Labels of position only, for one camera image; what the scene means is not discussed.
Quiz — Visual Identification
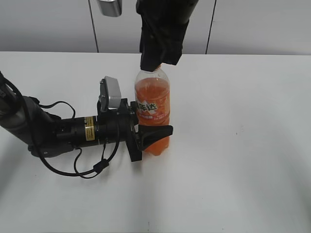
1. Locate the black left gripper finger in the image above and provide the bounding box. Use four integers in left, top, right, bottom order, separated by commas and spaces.
136, 125, 173, 150
130, 101, 138, 125

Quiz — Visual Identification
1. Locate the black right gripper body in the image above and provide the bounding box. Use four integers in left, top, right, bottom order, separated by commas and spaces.
136, 0, 198, 32

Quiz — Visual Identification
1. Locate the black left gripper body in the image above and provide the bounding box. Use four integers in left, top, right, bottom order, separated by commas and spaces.
96, 98, 142, 162

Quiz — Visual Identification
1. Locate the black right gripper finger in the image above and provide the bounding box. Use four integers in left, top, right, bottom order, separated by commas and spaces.
160, 23, 188, 66
139, 12, 167, 72

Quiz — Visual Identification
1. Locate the orange soda plastic bottle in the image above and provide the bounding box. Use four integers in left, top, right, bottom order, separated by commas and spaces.
134, 63, 173, 156

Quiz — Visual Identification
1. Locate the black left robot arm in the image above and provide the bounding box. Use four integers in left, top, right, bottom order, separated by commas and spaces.
0, 76, 173, 162

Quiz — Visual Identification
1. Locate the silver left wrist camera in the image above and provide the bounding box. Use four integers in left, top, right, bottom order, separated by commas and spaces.
99, 76, 121, 112

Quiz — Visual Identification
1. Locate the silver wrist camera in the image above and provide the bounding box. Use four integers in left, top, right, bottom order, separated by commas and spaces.
99, 76, 121, 112
97, 0, 122, 17

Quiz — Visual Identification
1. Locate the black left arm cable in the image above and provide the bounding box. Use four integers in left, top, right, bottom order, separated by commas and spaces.
0, 72, 120, 179

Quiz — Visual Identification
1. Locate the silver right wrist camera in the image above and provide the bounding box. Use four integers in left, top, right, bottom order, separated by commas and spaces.
97, 0, 122, 17

